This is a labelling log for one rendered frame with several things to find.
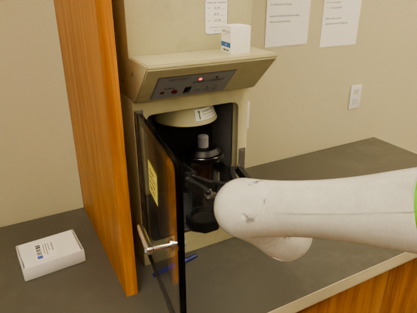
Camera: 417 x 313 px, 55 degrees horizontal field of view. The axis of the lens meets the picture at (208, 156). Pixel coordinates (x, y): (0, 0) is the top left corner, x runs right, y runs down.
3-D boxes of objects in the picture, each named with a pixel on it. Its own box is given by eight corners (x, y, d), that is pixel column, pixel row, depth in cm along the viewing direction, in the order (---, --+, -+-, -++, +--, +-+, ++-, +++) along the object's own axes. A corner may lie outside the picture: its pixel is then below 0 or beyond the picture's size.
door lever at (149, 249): (161, 227, 84) (160, 217, 83) (174, 254, 76) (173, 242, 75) (135, 233, 83) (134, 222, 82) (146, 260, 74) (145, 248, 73)
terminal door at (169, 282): (149, 253, 108) (139, 110, 92) (185, 341, 82) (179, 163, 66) (147, 254, 108) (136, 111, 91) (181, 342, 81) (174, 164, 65)
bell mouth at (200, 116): (144, 112, 115) (143, 94, 112) (199, 104, 122) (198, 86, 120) (168, 131, 100) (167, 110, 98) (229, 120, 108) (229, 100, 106)
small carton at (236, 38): (221, 51, 94) (221, 24, 92) (239, 49, 96) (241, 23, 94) (230, 54, 90) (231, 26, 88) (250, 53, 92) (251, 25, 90)
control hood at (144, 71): (130, 101, 92) (127, 56, 87) (249, 84, 106) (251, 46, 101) (148, 115, 82) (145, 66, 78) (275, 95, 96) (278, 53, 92)
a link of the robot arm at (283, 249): (300, 280, 79) (333, 234, 78) (263, 260, 71) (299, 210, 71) (259, 242, 90) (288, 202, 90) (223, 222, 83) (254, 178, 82)
